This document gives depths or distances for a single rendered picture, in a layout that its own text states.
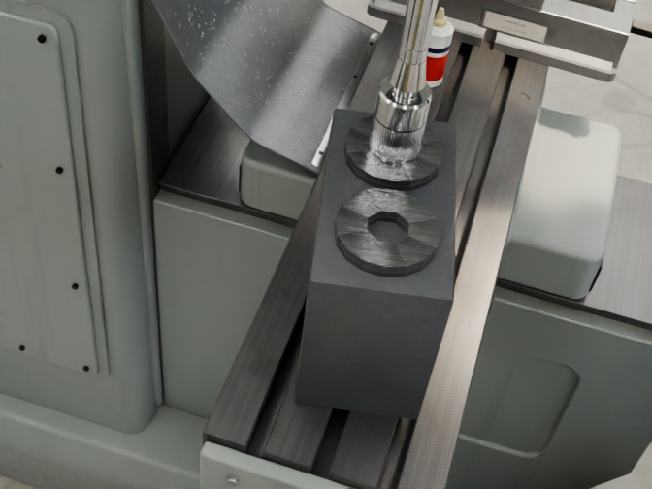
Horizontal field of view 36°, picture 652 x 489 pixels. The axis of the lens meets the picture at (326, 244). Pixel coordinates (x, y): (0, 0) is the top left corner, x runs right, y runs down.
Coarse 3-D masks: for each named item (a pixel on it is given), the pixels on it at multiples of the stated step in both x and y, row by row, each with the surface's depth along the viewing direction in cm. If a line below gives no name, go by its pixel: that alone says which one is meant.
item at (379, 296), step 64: (448, 128) 94; (384, 192) 86; (448, 192) 89; (320, 256) 82; (384, 256) 81; (448, 256) 84; (320, 320) 84; (384, 320) 83; (320, 384) 91; (384, 384) 90
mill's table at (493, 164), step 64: (384, 64) 130; (448, 64) 131; (512, 64) 136; (512, 128) 124; (320, 192) 114; (512, 192) 116; (256, 320) 101; (448, 320) 103; (256, 384) 96; (448, 384) 98; (256, 448) 94; (320, 448) 94; (384, 448) 92; (448, 448) 93
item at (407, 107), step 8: (384, 80) 86; (384, 88) 85; (392, 88) 85; (424, 88) 85; (384, 96) 84; (392, 96) 84; (400, 96) 84; (416, 96) 85; (424, 96) 85; (384, 104) 84; (392, 104) 84; (400, 104) 84; (408, 104) 84; (416, 104) 84; (424, 104) 84; (392, 112) 84; (400, 112) 84; (408, 112) 84; (416, 112) 84
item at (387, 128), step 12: (384, 120) 85; (396, 120) 85; (408, 120) 85; (420, 120) 85; (372, 132) 88; (384, 132) 86; (396, 132) 86; (408, 132) 86; (420, 132) 87; (372, 144) 89; (384, 144) 87; (396, 144) 87; (408, 144) 87; (420, 144) 88; (384, 156) 88; (396, 156) 88; (408, 156) 88
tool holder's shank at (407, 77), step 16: (416, 0) 77; (432, 0) 77; (416, 16) 78; (432, 16) 78; (416, 32) 79; (400, 48) 81; (416, 48) 80; (400, 64) 82; (416, 64) 82; (400, 80) 83; (416, 80) 83
